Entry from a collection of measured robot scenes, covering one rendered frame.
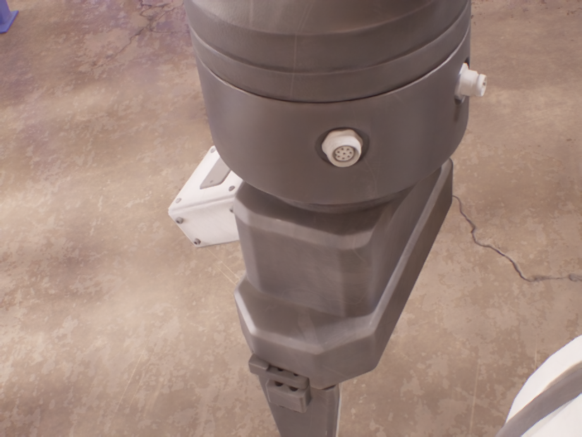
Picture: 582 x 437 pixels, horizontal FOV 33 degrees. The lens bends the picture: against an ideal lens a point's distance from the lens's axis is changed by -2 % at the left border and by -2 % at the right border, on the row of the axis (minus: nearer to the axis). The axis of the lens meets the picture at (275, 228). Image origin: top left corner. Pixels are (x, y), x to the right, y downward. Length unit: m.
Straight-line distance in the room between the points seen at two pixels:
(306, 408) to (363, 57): 0.15
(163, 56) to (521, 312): 1.06
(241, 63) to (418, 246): 0.13
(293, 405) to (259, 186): 0.09
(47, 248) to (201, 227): 1.21
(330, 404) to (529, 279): 0.99
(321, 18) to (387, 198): 0.08
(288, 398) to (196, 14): 0.15
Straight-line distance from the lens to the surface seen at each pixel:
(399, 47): 0.28
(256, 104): 0.29
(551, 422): 0.29
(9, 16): 2.52
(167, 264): 1.48
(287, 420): 0.40
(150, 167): 1.72
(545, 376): 0.32
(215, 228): 0.40
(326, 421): 0.38
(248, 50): 0.28
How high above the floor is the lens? 0.88
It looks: 36 degrees down
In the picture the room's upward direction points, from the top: 13 degrees counter-clockwise
